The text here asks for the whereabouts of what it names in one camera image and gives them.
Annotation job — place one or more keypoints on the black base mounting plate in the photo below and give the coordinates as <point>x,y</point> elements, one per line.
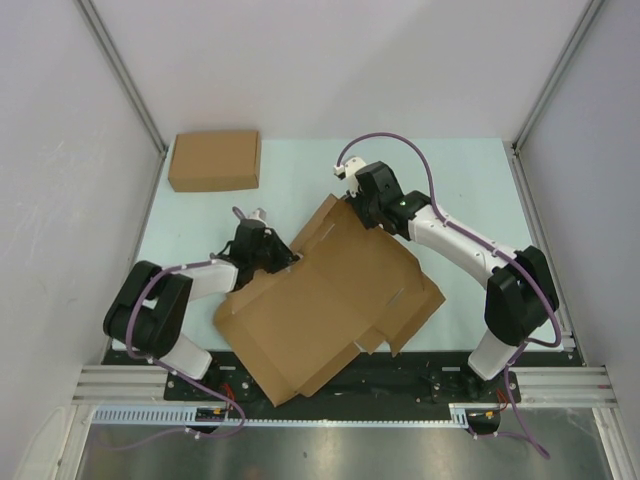
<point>438,377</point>

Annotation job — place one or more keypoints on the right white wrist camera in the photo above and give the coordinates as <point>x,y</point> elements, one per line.
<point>347,172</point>

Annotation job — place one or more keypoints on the left aluminium frame post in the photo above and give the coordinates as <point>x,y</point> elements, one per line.
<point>108,48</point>

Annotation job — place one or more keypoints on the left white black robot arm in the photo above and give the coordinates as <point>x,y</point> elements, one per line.
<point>148,312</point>

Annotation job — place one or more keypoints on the closed brown cardboard box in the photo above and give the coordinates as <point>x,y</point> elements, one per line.
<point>215,161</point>

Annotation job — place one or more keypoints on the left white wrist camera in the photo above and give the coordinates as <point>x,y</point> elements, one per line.
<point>259,215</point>

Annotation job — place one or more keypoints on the right aluminium frame post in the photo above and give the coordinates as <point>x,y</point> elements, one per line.
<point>568,53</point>

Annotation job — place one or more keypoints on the front aluminium extrusion rail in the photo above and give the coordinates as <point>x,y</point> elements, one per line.
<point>540,387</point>

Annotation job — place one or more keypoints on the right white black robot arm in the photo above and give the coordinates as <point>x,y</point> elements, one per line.
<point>520,292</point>

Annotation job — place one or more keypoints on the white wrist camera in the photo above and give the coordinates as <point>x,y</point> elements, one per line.
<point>347,172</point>
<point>259,215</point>

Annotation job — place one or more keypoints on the aluminium frame post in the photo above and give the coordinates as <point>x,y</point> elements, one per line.
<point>108,48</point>
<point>568,53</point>

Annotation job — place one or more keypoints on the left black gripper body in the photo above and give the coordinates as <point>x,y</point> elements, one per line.
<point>271,257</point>

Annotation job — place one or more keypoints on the white slotted cable duct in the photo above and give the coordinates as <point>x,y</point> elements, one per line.
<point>426,416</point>

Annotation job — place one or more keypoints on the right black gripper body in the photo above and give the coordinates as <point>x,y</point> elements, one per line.
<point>367,209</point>

